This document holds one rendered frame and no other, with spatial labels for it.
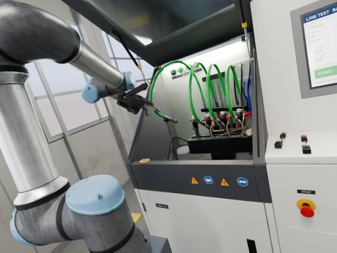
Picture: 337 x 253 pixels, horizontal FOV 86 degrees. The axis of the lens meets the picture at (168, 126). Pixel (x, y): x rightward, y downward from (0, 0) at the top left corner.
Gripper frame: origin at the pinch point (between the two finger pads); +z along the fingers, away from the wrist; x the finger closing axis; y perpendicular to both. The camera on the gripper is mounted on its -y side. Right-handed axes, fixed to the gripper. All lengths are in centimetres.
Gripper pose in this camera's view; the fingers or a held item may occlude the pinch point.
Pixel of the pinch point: (158, 109)
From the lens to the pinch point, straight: 95.2
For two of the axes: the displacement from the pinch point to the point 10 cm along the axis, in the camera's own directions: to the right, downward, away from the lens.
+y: -3.9, 8.8, -2.5
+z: 8.6, 4.5, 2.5
